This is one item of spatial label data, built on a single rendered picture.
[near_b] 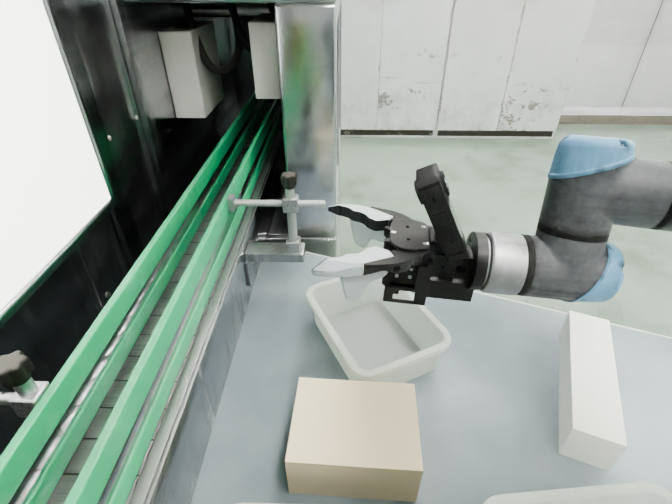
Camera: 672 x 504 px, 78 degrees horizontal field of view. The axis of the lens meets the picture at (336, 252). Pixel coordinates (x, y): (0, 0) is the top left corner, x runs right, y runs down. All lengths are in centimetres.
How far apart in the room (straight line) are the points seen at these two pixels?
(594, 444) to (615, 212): 31
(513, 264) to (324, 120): 52
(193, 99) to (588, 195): 82
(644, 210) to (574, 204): 7
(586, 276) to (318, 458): 37
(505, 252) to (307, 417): 32
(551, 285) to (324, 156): 55
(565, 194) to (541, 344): 37
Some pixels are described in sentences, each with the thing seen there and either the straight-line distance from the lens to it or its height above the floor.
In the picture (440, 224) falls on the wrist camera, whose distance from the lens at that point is 47.
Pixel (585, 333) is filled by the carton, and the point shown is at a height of 81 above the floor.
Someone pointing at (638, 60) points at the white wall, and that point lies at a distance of 486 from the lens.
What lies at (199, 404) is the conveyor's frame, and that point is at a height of 83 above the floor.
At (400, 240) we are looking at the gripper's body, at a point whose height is 104.
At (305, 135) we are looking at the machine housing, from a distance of 90.
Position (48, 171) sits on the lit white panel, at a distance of 64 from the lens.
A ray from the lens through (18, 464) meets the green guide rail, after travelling 48.
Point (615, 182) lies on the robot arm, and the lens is 53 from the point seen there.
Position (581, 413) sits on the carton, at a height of 81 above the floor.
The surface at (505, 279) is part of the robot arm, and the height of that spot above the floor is 100.
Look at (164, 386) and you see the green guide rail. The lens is 54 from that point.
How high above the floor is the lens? 131
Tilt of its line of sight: 35 degrees down
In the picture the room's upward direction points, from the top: straight up
